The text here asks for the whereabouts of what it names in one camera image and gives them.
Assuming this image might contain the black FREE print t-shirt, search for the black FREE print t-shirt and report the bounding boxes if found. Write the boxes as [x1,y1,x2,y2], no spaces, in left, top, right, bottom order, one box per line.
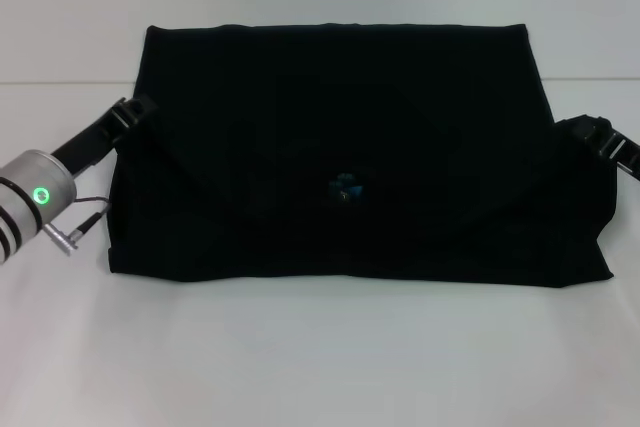
[107,21,625,293]

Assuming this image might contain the dark left gripper cable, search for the dark left gripper cable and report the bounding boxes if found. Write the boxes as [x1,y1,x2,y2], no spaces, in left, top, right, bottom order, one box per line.
[42,194,112,244]

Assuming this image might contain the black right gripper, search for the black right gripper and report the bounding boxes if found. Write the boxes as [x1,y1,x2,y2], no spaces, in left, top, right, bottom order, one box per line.
[579,119,640,174]

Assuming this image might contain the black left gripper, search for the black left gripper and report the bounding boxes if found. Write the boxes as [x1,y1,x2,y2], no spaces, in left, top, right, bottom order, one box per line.
[52,94,159,180]

